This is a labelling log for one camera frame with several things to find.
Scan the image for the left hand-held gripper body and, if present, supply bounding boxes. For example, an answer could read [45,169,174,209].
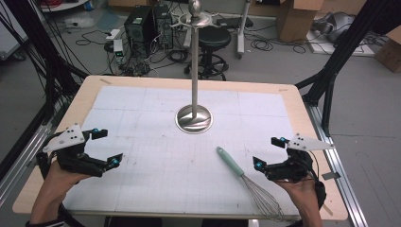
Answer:
[36,123,107,178]

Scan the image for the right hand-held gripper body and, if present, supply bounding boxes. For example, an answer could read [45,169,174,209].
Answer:
[265,132,336,184]

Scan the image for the person's right hand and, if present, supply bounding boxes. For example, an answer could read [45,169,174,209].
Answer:
[273,176,321,206]

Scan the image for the person's left hand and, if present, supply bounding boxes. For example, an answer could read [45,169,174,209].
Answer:
[46,160,93,194]

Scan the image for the white grid mat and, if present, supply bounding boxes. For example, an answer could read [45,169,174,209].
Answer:
[61,85,301,219]

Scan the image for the white power adapter box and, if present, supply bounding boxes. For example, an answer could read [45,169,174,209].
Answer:
[112,39,126,64]

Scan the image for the white power strip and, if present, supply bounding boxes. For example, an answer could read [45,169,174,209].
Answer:
[105,28,122,43]

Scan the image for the steel utensil hanging stand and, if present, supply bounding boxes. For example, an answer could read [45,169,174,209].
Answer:
[169,0,222,135]

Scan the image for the large black computer tower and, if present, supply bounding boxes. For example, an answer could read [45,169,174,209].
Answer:
[123,5,156,59]

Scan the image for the white stand leg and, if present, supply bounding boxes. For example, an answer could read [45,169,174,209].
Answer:
[235,0,253,60]

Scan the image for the tall cardboard box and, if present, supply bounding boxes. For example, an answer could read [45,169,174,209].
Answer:
[275,0,324,44]

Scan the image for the black round stool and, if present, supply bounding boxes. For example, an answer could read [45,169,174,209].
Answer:
[183,26,233,82]

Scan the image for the white floor board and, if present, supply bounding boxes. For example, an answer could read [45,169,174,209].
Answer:
[306,28,376,59]

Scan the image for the slim black computer tower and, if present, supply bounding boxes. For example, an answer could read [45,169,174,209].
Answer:
[152,4,175,50]

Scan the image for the flat black device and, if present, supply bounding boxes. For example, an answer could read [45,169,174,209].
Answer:
[215,15,254,30]

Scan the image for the grey bag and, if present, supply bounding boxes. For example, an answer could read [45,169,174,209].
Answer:
[310,11,357,44]

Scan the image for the small cardboard box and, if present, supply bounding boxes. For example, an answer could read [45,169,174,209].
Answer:
[374,26,401,74]

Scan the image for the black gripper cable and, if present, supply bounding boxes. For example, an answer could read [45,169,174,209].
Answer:
[306,150,322,184]

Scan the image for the whisk with green handle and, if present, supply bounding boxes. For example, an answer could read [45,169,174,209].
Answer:
[216,146,286,222]

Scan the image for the black wrist strap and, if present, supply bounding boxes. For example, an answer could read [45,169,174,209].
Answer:
[313,180,328,210]

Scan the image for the aluminium rail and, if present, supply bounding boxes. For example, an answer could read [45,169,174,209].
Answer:
[0,123,54,207]
[303,99,369,227]

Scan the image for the black metal frame with cables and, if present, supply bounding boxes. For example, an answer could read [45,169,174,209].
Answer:
[0,0,93,127]

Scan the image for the coiled black floor cable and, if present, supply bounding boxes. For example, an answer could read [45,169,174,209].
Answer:
[245,27,307,55]

